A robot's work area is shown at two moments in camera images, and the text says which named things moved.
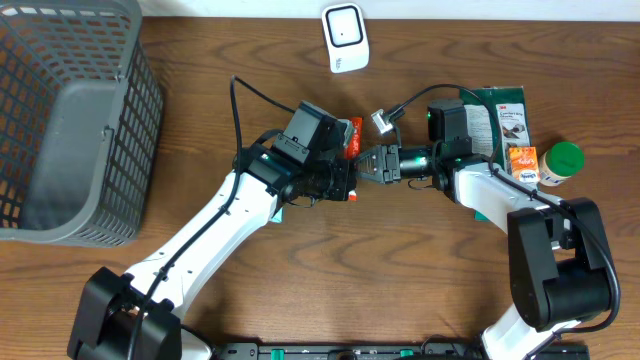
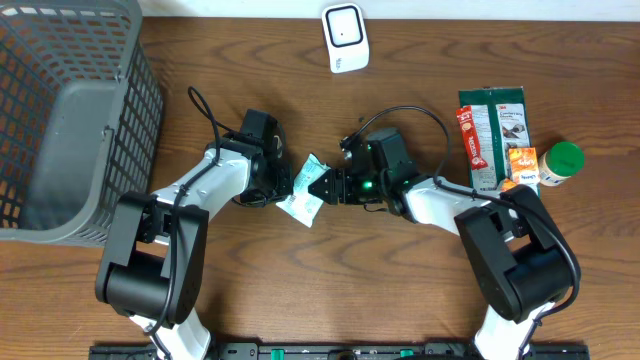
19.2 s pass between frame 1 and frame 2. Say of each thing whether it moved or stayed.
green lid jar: stayed
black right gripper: moved
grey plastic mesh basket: stayed
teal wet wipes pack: moved
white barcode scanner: stayed
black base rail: stayed
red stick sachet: moved
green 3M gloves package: stayed
